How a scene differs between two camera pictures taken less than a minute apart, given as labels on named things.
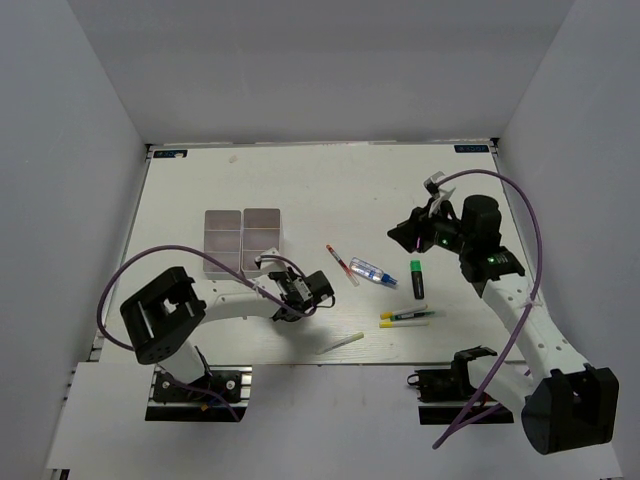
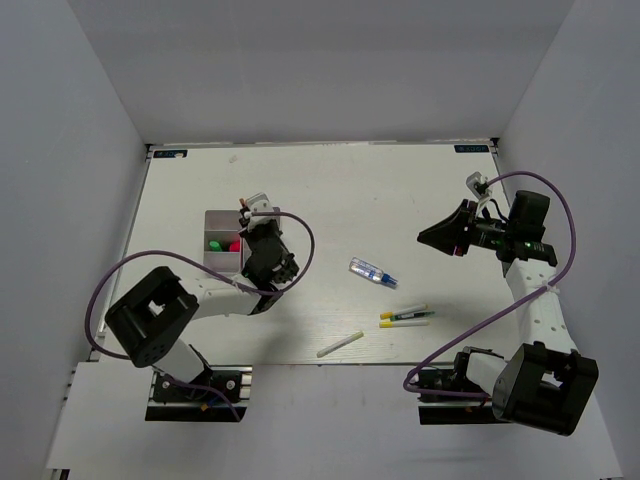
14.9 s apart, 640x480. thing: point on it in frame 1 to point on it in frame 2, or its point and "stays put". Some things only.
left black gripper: [290, 271] to [250, 233]
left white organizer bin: [222, 239] stays put
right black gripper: [419, 225] to [451, 232]
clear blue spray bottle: [371, 272] stays put
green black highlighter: [417, 279] to [215, 245]
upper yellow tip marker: [390, 315] stays put
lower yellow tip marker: [403, 323] stays put
